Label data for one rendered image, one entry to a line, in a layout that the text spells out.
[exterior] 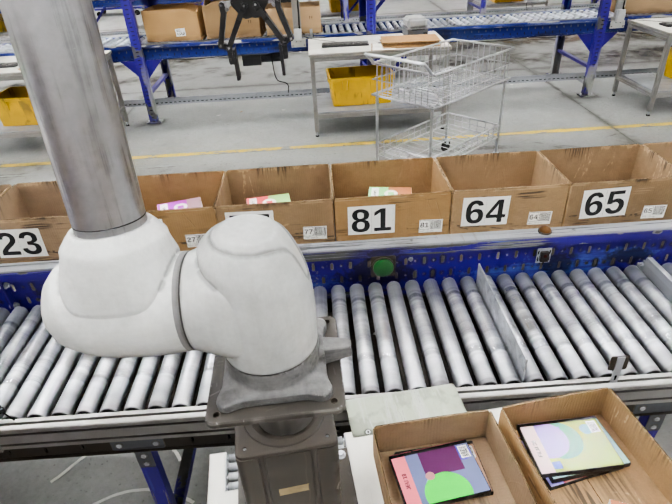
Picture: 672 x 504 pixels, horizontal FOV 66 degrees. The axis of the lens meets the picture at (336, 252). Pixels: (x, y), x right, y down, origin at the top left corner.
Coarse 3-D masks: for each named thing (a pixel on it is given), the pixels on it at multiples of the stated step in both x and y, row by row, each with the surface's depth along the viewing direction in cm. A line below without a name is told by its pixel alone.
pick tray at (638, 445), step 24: (504, 408) 122; (528, 408) 124; (552, 408) 125; (576, 408) 127; (600, 408) 129; (624, 408) 121; (504, 432) 121; (624, 432) 122; (648, 432) 114; (528, 456) 111; (648, 456) 115; (528, 480) 112; (600, 480) 115; (624, 480) 115; (648, 480) 114
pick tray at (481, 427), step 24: (384, 432) 120; (408, 432) 122; (432, 432) 123; (456, 432) 124; (480, 432) 125; (384, 456) 123; (480, 456) 121; (504, 456) 115; (384, 480) 108; (504, 480) 116
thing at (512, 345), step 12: (480, 276) 177; (480, 288) 178; (492, 288) 166; (492, 300) 165; (492, 312) 166; (504, 312) 156; (504, 324) 155; (504, 336) 156; (516, 336) 147; (516, 348) 146; (516, 360) 147
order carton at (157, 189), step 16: (144, 176) 194; (160, 176) 195; (176, 176) 195; (192, 176) 195; (208, 176) 195; (144, 192) 198; (160, 192) 198; (176, 192) 198; (192, 192) 199; (208, 192) 199; (192, 208) 170; (208, 208) 171; (176, 224) 173; (192, 224) 173; (208, 224) 174; (176, 240) 176
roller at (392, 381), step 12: (372, 288) 179; (372, 300) 175; (384, 300) 175; (372, 312) 171; (384, 312) 168; (384, 324) 163; (384, 336) 158; (384, 348) 154; (384, 360) 151; (396, 360) 151; (384, 372) 147; (396, 372) 146; (384, 384) 145; (396, 384) 142
